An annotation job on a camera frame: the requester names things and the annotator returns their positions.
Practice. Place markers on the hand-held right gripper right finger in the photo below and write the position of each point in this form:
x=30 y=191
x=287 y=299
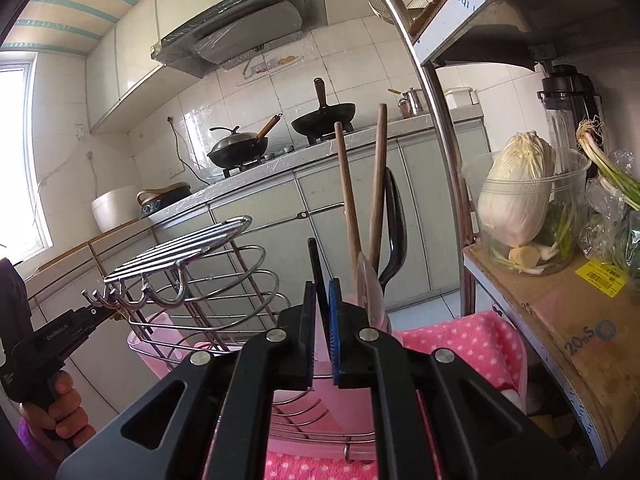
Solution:
x=334 y=335

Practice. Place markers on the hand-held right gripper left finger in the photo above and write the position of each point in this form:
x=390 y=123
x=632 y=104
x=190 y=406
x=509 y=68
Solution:
x=302 y=330

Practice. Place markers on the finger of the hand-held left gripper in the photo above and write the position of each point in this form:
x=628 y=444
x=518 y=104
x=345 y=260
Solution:
x=102 y=312

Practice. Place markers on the clear plastic spoon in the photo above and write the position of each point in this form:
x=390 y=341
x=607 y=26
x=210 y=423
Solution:
x=370 y=290

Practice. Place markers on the black chopstick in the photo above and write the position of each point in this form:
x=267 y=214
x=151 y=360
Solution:
x=315 y=265

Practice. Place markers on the pink plastic utensil holder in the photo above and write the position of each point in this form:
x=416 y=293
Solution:
x=350 y=420

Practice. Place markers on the black spoon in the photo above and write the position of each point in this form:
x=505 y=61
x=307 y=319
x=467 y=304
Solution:
x=397 y=220

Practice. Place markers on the person's left forearm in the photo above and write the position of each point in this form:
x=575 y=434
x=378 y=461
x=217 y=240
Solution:
x=32 y=442

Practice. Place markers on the person's left hand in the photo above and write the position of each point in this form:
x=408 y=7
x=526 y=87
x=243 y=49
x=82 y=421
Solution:
x=67 y=415

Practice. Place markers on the pink plastic drip tray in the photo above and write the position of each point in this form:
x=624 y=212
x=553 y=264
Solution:
x=150 y=355

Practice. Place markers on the white bowl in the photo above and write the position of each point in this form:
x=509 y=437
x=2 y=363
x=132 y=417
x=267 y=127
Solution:
x=115 y=210

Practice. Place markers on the grey lower kitchen cabinets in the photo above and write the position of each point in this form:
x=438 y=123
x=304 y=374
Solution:
x=325 y=220

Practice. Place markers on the pink polka dot blanket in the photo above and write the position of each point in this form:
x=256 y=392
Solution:
x=450 y=345

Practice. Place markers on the gas stove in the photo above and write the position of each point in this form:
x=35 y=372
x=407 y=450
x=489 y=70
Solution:
x=250 y=165

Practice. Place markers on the window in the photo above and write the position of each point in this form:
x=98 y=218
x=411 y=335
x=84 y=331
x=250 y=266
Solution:
x=15 y=160

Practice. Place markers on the black wok with lid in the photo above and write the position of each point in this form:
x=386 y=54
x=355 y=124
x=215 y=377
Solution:
x=235 y=152

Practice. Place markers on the ginger piece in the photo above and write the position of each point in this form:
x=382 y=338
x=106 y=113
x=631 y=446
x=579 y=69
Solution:
x=524 y=256

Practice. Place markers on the large cardboard box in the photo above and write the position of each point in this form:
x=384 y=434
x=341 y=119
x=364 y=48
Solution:
x=560 y=320

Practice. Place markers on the napa cabbage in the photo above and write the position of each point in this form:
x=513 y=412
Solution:
x=515 y=195

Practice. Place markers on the metal mug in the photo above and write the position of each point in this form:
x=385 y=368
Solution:
x=412 y=102

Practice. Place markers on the metal storage shelf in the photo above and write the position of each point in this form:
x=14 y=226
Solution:
x=440 y=110

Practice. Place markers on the green onion stalks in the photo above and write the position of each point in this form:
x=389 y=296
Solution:
x=562 y=230

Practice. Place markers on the upper kitchen cabinets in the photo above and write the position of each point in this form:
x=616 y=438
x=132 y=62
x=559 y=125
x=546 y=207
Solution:
x=140 y=60

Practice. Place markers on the white lidded container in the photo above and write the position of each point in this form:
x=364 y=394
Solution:
x=460 y=97

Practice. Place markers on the clear plastic container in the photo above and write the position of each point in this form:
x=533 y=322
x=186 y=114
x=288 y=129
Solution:
x=570 y=180

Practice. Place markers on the clear plastic bag of greens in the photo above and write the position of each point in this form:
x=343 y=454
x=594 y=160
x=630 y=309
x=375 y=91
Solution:
x=605 y=230

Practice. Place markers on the range hood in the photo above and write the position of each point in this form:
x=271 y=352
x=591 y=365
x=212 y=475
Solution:
x=240 y=30

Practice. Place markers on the green onion with roots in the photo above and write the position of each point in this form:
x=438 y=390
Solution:
x=600 y=160

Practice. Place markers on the metal mesh strainer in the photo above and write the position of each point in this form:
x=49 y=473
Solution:
x=381 y=2

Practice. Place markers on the black blender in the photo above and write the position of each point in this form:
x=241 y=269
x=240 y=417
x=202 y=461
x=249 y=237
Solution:
x=565 y=90

